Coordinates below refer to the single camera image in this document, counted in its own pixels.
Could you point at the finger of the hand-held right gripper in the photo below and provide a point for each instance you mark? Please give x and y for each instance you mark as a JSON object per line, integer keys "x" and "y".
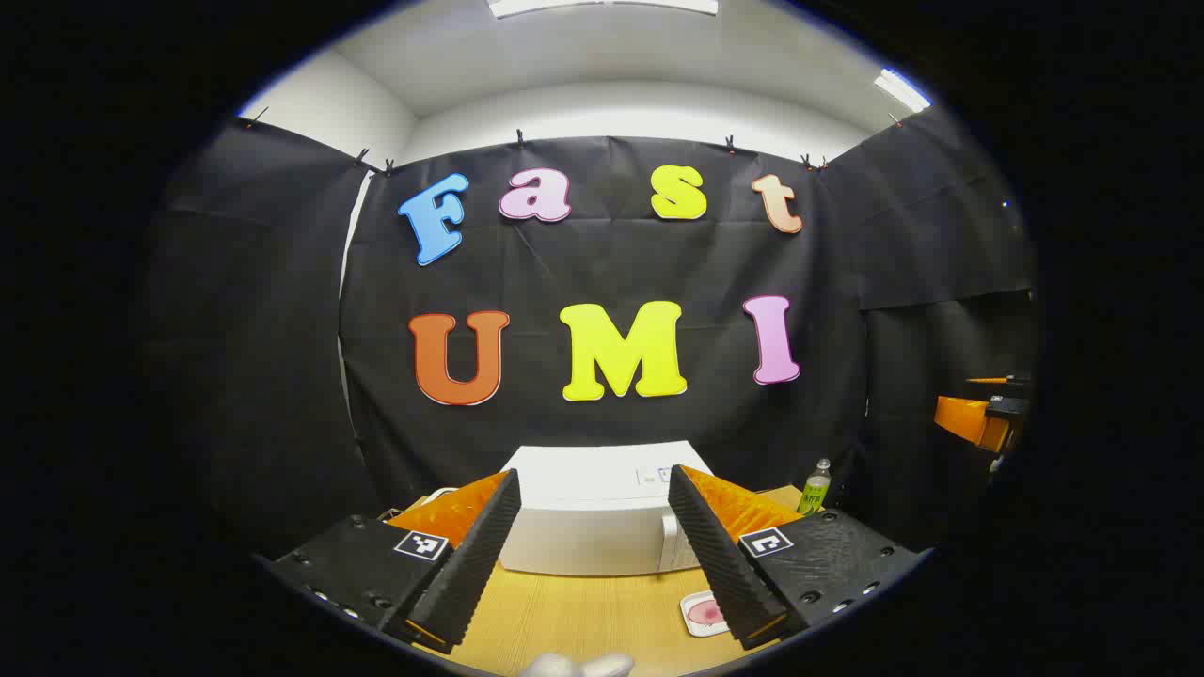
{"x": 969, "y": 418}
{"x": 1006, "y": 380}

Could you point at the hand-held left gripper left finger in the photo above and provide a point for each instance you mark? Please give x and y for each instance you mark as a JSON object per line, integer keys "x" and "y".
{"x": 470, "y": 564}

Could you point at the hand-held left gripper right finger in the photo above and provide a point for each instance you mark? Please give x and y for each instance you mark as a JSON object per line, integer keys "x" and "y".
{"x": 720, "y": 564}

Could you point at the pink ham slice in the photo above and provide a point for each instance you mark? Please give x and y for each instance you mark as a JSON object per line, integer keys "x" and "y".
{"x": 705, "y": 614}

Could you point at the white square food plate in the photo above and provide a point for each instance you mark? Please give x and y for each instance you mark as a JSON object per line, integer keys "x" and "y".
{"x": 691, "y": 621}

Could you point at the white microwave oven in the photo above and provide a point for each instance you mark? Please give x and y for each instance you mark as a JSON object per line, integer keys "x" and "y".
{"x": 593, "y": 527}

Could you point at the green drink bottle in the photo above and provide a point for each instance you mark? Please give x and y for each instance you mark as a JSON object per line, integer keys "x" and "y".
{"x": 814, "y": 491}

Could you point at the small ceiling light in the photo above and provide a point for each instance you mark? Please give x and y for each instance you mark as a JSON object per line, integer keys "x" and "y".
{"x": 901, "y": 89}

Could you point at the black backdrop cloth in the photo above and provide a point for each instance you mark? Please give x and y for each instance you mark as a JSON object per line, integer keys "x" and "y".
{"x": 602, "y": 273}

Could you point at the long ceiling light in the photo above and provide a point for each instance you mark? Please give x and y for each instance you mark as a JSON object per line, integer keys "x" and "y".
{"x": 602, "y": 6}

